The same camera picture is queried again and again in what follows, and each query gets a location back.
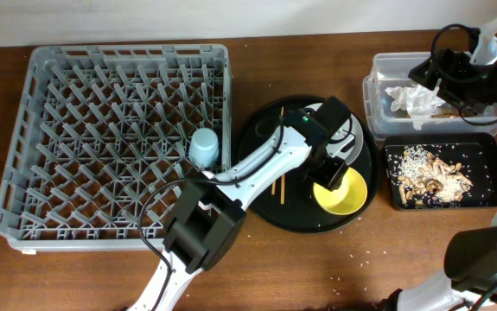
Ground golden brown food scraps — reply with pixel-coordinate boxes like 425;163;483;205
391;145;474;208

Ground light blue plastic cup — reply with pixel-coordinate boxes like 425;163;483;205
188;128;219;168

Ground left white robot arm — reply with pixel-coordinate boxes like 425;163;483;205
132;108;352;310

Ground white ceramic plate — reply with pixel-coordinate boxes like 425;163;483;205
302;101;363;165

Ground right black camera cable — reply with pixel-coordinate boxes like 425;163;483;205
429;23;497;127

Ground black camera cable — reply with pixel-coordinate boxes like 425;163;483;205
429;23;497;127
137;114;357;311

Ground left black camera cable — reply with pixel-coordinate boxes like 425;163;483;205
137;114;357;311

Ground clear plastic waste bin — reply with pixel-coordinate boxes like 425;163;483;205
362;52;497;141

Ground yellow bowl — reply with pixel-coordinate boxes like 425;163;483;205
313;168;367;216

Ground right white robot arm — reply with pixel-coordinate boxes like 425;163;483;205
378;26;497;310

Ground grey plastic dishwasher rack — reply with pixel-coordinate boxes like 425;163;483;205
0;44;232;251

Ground round black serving tray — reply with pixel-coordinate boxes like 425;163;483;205
232;95;384;233

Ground white paper napkin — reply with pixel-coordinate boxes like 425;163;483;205
385;84;445;130

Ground black rectangular waste tray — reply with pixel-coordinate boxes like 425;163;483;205
384;132;497;211

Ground right wooden chopstick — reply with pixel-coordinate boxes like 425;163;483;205
280;107;285;205

